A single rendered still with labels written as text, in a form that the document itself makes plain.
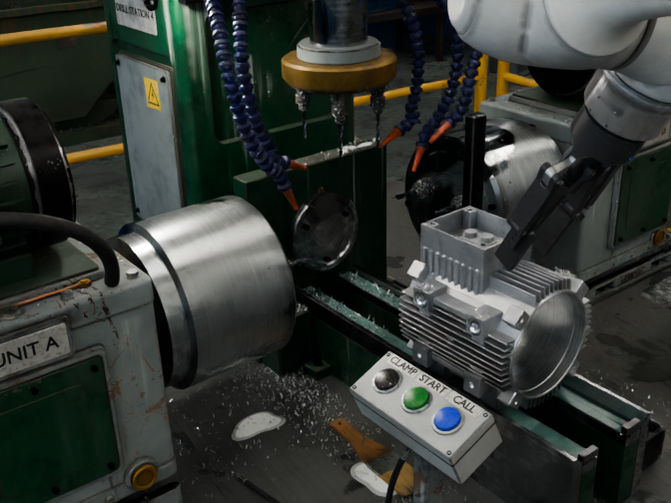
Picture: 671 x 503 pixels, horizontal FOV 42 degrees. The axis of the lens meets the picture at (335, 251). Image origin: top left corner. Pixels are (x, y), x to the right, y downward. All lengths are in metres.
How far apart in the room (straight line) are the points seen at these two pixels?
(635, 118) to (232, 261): 0.57
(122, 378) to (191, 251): 0.19
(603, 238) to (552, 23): 1.04
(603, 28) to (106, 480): 0.82
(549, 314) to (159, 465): 0.59
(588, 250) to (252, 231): 0.73
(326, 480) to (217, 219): 0.41
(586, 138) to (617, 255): 0.88
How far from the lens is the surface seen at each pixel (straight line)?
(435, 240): 1.22
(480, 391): 1.19
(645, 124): 0.91
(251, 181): 1.41
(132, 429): 1.17
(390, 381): 1.01
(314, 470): 1.32
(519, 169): 1.54
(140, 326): 1.11
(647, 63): 0.84
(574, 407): 1.26
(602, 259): 1.76
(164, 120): 1.54
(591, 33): 0.74
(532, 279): 1.17
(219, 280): 1.18
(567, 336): 1.28
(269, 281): 1.21
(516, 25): 0.75
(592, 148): 0.94
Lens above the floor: 1.63
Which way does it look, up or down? 25 degrees down
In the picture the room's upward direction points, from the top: 2 degrees counter-clockwise
